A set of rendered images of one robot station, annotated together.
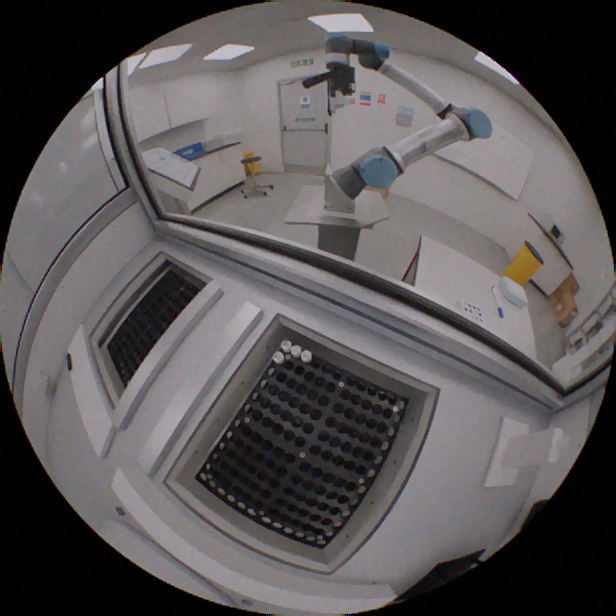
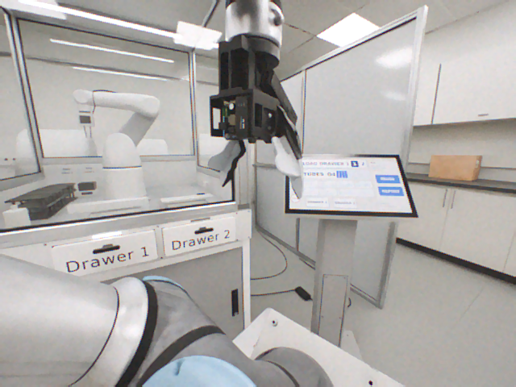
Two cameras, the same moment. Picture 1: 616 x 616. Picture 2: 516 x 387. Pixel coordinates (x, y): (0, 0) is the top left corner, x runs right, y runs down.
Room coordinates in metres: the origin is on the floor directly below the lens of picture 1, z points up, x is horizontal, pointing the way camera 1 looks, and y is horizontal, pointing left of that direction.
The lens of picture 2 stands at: (0.86, -0.37, 1.21)
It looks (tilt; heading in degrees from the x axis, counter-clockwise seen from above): 12 degrees down; 120
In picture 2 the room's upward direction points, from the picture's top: straight up
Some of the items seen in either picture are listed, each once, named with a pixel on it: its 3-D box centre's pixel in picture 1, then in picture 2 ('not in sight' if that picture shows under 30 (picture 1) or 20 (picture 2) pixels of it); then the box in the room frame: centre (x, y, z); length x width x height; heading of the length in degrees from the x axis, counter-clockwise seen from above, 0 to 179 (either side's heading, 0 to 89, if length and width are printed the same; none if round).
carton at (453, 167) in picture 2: not in sight; (454, 166); (1.76, 2.82, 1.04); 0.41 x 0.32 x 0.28; 150
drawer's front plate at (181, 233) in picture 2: not in sight; (201, 235); (0.29, 0.18, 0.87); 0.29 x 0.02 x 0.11; 59
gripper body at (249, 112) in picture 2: not in sight; (250, 98); (0.71, -0.12, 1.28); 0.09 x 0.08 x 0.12; 87
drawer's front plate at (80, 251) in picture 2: not in sight; (110, 253); (0.12, -0.09, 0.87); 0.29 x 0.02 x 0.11; 59
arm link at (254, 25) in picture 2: not in sight; (255, 35); (0.71, -0.11, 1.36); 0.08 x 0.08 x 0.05
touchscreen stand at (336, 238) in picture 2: not in sight; (333, 293); (0.76, 0.57, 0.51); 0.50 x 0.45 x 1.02; 113
